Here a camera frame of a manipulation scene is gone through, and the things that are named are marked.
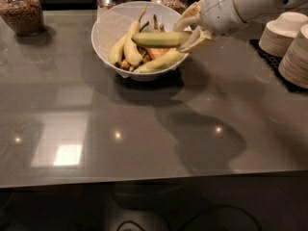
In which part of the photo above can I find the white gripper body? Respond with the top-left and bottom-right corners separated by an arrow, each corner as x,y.
201,0 -> 246,36

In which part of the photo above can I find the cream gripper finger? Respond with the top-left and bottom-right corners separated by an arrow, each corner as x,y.
172,0 -> 204,32
177,26 -> 216,53

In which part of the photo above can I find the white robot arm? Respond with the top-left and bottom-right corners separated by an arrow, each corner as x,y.
173,0 -> 308,53

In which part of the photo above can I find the orange fruit in bowl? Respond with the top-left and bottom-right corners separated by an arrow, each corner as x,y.
146,48 -> 168,60

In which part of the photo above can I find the upright yellow banana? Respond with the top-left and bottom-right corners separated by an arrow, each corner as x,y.
124,7 -> 146,66

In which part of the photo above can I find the white bowl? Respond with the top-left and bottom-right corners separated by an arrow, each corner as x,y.
91,1 -> 188,81

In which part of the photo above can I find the yellow banana left edge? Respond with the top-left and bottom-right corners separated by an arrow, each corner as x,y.
109,36 -> 126,66

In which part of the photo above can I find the stack of paper bowls rear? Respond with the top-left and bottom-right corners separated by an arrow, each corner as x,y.
259,12 -> 308,58

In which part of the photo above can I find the stack of paper bowls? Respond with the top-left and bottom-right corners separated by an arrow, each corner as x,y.
259,12 -> 308,58
278,24 -> 308,89

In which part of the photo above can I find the black mesh mat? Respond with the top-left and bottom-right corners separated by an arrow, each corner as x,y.
249,39 -> 308,95

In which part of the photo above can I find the stack of paper bowls front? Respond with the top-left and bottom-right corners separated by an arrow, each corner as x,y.
278,24 -> 308,89

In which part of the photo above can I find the glass jar with grains left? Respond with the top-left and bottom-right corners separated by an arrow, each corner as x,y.
0,0 -> 44,36

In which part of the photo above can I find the black cable on floor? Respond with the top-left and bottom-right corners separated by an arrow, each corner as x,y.
115,204 -> 264,231

